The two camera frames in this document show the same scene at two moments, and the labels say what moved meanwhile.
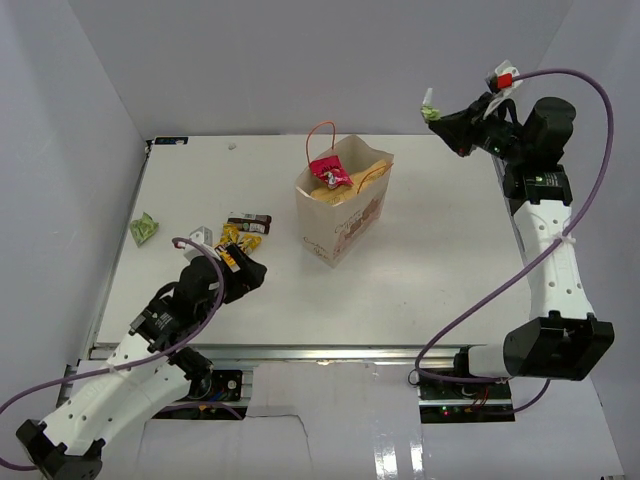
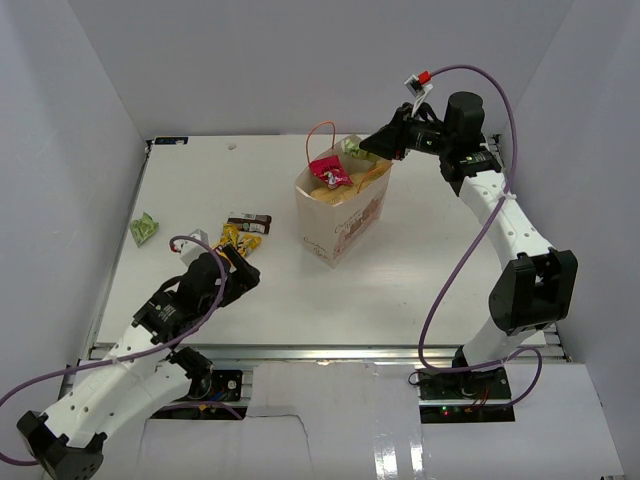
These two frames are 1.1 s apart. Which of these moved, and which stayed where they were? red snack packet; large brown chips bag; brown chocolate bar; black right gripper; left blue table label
Moved: black right gripper
Stayed: left blue table label; brown chocolate bar; large brown chips bag; red snack packet
